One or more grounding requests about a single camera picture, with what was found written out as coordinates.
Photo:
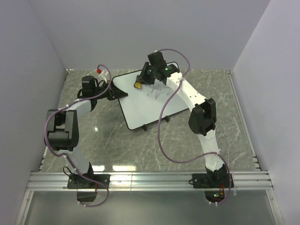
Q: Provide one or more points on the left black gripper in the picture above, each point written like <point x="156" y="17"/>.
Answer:
<point x="115" y="93"/>

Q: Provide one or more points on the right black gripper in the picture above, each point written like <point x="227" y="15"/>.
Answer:
<point x="142" y="78"/>

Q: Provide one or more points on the yellow bone-shaped eraser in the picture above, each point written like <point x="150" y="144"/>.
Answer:
<point x="138" y="85"/>

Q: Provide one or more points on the white whiteboard black frame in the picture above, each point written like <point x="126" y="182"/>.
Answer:
<point x="142" y="106"/>

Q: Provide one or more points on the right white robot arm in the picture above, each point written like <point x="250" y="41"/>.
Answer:
<point x="203" y="117"/>

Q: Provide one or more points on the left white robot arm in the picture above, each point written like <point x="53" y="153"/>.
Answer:
<point x="62" y="129"/>

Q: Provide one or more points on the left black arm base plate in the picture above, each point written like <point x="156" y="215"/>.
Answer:
<point x="98" y="181"/>

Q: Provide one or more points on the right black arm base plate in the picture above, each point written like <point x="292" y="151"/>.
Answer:
<point x="201" y="181"/>

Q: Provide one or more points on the aluminium mounting rail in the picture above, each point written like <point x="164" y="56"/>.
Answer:
<point x="147" y="181"/>

